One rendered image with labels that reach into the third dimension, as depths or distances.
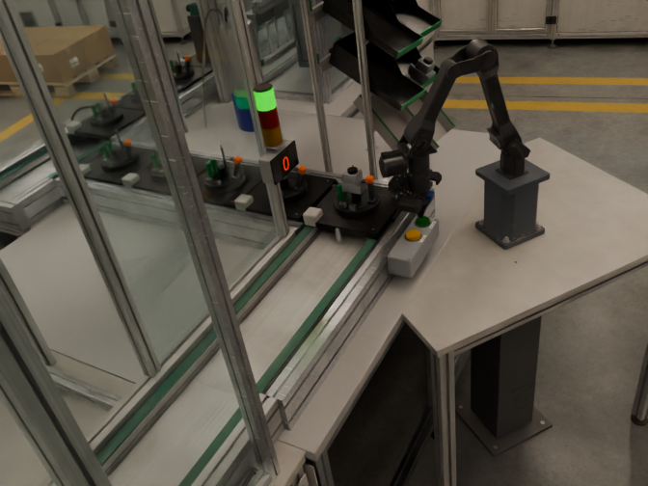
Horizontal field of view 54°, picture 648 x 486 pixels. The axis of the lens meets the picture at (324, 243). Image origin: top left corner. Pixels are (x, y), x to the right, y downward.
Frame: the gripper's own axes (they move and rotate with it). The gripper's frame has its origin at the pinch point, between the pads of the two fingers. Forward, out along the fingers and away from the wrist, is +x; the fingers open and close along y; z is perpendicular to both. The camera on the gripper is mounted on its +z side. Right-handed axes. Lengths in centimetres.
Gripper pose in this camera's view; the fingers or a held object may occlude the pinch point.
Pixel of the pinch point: (420, 206)
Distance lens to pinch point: 179.2
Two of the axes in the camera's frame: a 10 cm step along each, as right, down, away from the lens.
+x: 1.2, 8.1, 5.8
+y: -4.8, 5.6, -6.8
